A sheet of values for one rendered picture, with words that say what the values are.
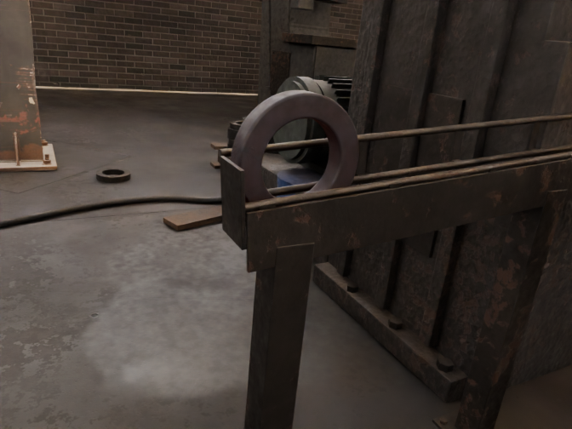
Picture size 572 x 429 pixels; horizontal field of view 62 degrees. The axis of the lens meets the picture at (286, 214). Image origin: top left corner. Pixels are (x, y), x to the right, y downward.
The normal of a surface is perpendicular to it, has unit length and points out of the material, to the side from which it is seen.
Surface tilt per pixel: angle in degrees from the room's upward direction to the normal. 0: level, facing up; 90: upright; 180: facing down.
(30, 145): 90
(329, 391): 0
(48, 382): 0
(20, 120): 90
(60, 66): 90
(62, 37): 90
